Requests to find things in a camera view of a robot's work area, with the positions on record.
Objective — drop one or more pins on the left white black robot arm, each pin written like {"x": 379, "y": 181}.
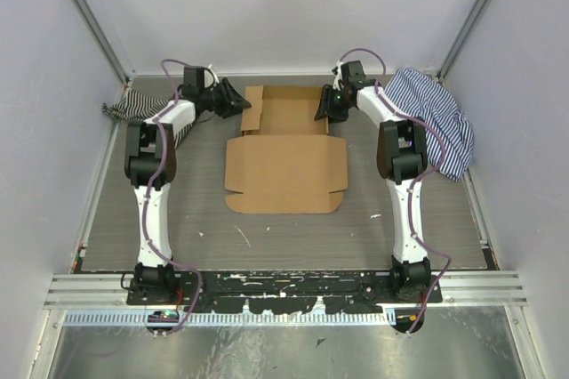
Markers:
{"x": 150, "y": 166}

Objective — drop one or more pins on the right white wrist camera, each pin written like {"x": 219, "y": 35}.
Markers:
{"x": 338, "y": 78}

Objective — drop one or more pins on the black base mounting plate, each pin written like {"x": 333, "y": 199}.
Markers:
{"x": 281, "y": 292}

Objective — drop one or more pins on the blue white striped cloth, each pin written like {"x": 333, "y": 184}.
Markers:
{"x": 451, "y": 143}

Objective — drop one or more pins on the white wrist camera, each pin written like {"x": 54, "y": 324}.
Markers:
{"x": 338, "y": 78}
{"x": 211, "y": 78}

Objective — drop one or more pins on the slotted grey cable duct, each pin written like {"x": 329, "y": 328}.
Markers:
{"x": 155, "y": 318}

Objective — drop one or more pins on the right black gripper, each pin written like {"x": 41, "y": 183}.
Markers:
{"x": 325, "y": 108}

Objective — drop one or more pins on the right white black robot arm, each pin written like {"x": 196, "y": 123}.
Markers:
{"x": 401, "y": 158}

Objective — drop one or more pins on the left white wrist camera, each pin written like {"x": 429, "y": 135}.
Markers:
{"x": 211, "y": 78}

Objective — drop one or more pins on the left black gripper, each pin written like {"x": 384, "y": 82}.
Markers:
{"x": 234, "y": 104}

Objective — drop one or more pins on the aluminium frame post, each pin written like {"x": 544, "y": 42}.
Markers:
{"x": 475, "y": 14}
{"x": 94, "y": 27}

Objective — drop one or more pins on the aluminium front rail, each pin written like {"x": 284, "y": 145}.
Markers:
{"x": 460, "y": 288}

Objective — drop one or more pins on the left aluminium frame post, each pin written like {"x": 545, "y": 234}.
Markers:
{"x": 94, "y": 27}

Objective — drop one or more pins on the brown cardboard box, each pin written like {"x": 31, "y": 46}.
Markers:
{"x": 285, "y": 161}

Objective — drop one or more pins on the right aluminium frame post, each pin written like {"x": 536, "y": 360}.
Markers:
{"x": 475, "y": 14}

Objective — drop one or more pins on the black white striped cloth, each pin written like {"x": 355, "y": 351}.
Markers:
{"x": 139, "y": 107}

